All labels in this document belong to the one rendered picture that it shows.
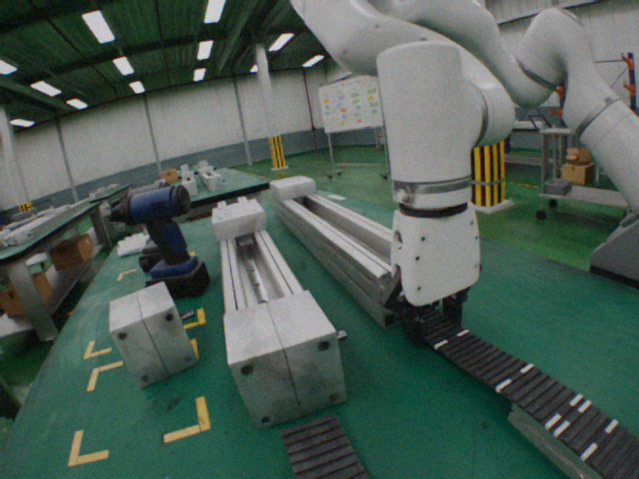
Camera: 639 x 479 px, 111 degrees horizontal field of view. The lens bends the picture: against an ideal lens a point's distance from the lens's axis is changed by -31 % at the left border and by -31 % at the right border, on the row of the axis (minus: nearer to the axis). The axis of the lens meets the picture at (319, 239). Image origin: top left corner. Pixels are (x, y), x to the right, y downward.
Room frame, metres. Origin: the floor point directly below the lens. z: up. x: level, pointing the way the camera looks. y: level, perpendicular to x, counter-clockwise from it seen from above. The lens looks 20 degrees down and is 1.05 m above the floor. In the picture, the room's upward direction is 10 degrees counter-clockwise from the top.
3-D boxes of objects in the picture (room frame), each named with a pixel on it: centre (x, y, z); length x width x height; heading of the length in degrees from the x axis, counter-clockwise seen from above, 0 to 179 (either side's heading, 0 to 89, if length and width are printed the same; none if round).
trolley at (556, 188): (2.27, -2.60, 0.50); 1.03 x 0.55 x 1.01; 33
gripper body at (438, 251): (0.31, -0.13, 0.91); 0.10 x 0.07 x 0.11; 105
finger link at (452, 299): (0.32, -0.17, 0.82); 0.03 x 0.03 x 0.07; 15
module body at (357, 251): (0.74, -0.01, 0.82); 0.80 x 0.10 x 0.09; 15
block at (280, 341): (0.27, 0.05, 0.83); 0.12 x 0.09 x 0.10; 105
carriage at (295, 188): (0.98, 0.06, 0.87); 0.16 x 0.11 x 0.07; 15
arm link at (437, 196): (0.31, -0.12, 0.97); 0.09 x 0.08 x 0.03; 105
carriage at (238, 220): (0.69, 0.18, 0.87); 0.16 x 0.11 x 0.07; 15
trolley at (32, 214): (3.63, 4.16, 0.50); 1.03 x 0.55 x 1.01; 26
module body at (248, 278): (0.69, 0.18, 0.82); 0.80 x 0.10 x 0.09; 15
